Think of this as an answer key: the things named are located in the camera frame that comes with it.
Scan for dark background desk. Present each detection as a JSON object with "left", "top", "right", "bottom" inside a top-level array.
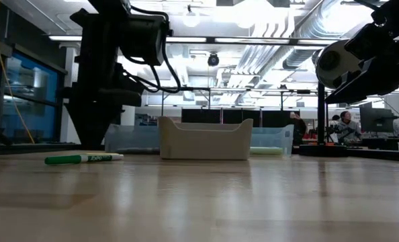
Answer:
[{"left": 345, "top": 136, "right": 399, "bottom": 151}]

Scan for smoky gray plastic bin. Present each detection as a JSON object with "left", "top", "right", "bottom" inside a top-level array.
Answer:
[{"left": 103, "top": 122, "right": 161, "bottom": 155}]

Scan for round white pendant lamp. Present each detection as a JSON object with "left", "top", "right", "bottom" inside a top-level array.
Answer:
[{"left": 181, "top": 5, "right": 202, "bottom": 28}]

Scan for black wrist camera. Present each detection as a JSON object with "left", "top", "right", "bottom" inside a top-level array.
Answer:
[
  {"left": 120, "top": 13, "right": 171, "bottom": 67},
  {"left": 345, "top": 22, "right": 394, "bottom": 62}
]

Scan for black ceiling camera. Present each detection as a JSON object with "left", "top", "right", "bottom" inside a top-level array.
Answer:
[{"left": 207, "top": 52, "right": 220, "bottom": 68}]

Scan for black desk lamp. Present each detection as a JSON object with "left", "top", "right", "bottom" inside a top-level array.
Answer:
[{"left": 298, "top": 39, "right": 363, "bottom": 158}]

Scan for green highlighter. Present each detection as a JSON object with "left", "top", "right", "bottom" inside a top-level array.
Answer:
[{"left": 249, "top": 147, "right": 284, "bottom": 157}]

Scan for silver ventilation duct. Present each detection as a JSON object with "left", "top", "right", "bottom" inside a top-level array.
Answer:
[{"left": 283, "top": 0, "right": 341, "bottom": 71}]

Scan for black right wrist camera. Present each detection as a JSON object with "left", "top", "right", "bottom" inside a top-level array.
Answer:
[{"left": 345, "top": 22, "right": 394, "bottom": 62}]

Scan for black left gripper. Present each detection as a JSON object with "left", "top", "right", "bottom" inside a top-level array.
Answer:
[{"left": 63, "top": 60, "right": 143, "bottom": 149}]

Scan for black left camera cable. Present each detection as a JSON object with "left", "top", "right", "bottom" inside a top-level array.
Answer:
[{"left": 122, "top": 5, "right": 183, "bottom": 95}]

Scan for green Expo marker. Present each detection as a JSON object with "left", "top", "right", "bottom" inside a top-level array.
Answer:
[{"left": 44, "top": 153, "right": 125, "bottom": 166}]

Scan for white plastic storage bin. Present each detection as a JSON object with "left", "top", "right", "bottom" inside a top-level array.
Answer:
[{"left": 158, "top": 116, "right": 255, "bottom": 161}]

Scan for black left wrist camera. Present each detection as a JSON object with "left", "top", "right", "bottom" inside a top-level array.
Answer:
[{"left": 120, "top": 13, "right": 171, "bottom": 67}]

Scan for long ceiling light strip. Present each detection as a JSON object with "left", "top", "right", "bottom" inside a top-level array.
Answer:
[{"left": 48, "top": 35, "right": 341, "bottom": 46}]

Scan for clear plastic bin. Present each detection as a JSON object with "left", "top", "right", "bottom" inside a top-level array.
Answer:
[{"left": 251, "top": 124, "right": 295, "bottom": 157}]

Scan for black partition panels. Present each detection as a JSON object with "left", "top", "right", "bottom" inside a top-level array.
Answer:
[{"left": 181, "top": 108, "right": 301, "bottom": 129}]

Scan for person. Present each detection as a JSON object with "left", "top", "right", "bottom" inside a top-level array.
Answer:
[
  {"left": 289, "top": 112, "right": 308, "bottom": 139},
  {"left": 333, "top": 110, "right": 362, "bottom": 144}
]

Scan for black aluminium table frame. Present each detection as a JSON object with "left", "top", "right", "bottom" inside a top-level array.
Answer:
[{"left": 0, "top": 143, "right": 399, "bottom": 163}]

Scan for black computer monitor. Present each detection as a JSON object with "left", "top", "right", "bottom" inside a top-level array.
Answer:
[{"left": 359, "top": 106, "right": 394, "bottom": 134}]

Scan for large glass window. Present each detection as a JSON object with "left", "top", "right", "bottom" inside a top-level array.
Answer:
[{"left": 0, "top": 46, "right": 68, "bottom": 144}]

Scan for yellow hanging cable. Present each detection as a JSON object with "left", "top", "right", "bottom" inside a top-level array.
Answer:
[{"left": 0, "top": 0, "right": 36, "bottom": 145}]

